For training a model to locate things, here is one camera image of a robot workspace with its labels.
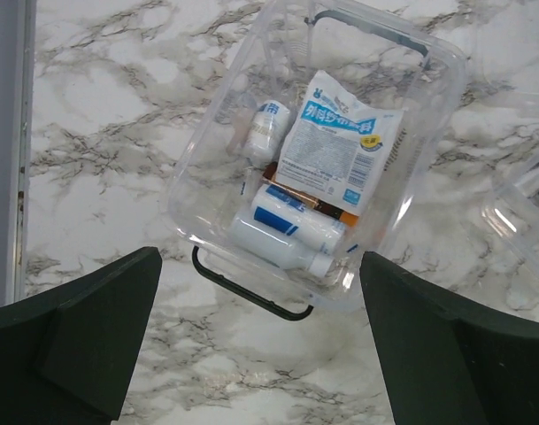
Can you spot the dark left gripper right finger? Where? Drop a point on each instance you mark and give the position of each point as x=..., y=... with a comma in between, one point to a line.
x=446, y=359

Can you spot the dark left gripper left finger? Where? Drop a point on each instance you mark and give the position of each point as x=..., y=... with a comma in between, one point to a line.
x=68, y=354

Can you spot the white gauze roll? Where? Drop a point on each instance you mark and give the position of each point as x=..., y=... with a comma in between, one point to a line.
x=277, y=209

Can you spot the amber bottle orange cap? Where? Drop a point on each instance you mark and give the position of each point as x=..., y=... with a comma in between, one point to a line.
x=312, y=202

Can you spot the white plastic bottle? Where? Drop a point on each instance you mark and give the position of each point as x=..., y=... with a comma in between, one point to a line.
x=285, y=252

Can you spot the blue white gauze dressing pack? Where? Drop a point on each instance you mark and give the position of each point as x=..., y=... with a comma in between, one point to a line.
x=338, y=146

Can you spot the clear plastic medicine box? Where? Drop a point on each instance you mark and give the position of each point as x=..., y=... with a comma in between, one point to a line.
x=386, y=63

